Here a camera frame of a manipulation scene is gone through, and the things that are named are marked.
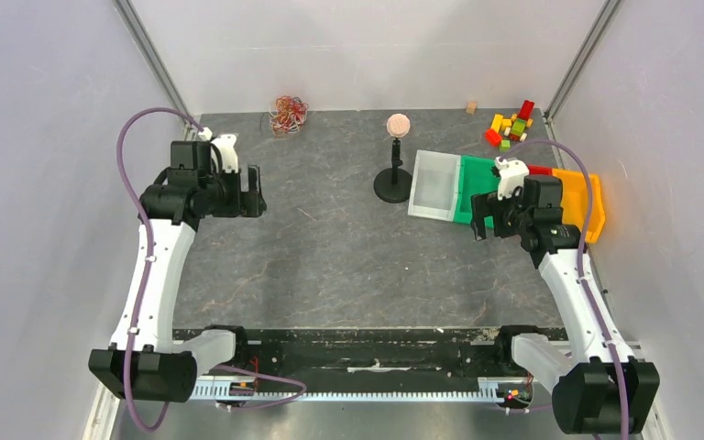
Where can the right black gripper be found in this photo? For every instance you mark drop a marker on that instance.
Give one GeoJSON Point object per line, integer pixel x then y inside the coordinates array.
{"type": "Point", "coordinates": [489, 210]}

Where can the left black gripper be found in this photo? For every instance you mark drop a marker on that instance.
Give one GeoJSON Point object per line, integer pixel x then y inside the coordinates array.
{"type": "Point", "coordinates": [246, 203]}

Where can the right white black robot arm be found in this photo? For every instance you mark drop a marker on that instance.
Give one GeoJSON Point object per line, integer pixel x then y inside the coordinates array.
{"type": "Point", "coordinates": [601, 387]}

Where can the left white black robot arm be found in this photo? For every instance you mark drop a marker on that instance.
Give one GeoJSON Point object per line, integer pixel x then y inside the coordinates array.
{"type": "Point", "coordinates": [142, 360]}

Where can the red plastic bin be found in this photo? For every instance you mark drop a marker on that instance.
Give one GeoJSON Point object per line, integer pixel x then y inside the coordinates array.
{"type": "Point", "coordinates": [539, 170]}

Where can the green plastic bin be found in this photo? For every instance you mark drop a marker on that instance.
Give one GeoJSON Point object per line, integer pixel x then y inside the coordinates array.
{"type": "Point", "coordinates": [475, 177]}

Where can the orange plastic bin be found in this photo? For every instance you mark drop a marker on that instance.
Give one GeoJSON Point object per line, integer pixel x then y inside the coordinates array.
{"type": "Point", "coordinates": [575, 202]}

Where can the white plastic bin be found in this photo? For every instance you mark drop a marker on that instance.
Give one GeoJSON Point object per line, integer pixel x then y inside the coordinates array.
{"type": "Point", "coordinates": [435, 185]}

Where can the pile of coloured toy blocks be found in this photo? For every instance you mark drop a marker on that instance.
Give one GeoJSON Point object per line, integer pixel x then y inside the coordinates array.
{"type": "Point", "coordinates": [504, 130]}

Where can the black stand with pink ball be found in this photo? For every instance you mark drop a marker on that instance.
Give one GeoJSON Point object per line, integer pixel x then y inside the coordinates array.
{"type": "Point", "coordinates": [393, 185]}

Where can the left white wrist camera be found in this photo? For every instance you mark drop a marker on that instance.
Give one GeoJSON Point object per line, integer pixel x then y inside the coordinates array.
{"type": "Point", "coordinates": [224, 155]}

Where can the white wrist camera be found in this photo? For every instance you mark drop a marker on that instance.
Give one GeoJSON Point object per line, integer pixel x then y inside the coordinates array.
{"type": "Point", "coordinates": [512, 173]}
{"type": "Point", "coordinates": [224, 155]}

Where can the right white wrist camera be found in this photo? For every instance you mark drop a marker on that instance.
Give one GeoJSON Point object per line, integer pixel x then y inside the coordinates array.
{"type": "Point", "coordinates": [512, 173]}

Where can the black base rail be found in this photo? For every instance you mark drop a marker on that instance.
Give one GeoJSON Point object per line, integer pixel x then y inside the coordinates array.
{"type": "Point", "coordinates": [389, 364]}

